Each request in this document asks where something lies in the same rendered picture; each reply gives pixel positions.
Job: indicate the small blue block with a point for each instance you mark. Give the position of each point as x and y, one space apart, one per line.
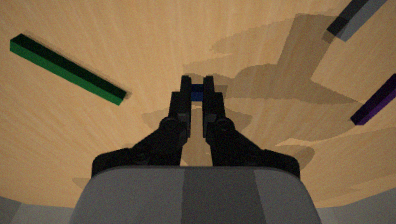
197 92

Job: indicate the dark purple rod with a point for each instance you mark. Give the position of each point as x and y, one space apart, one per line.
384 95

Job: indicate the green rod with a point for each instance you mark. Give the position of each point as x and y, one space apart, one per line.
57 64

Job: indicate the dark grey rectangular rod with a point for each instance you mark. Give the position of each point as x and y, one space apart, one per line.
356 13

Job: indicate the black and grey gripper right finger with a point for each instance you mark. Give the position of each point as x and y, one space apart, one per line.
228 146

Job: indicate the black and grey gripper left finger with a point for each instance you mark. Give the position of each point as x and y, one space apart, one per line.
163 147

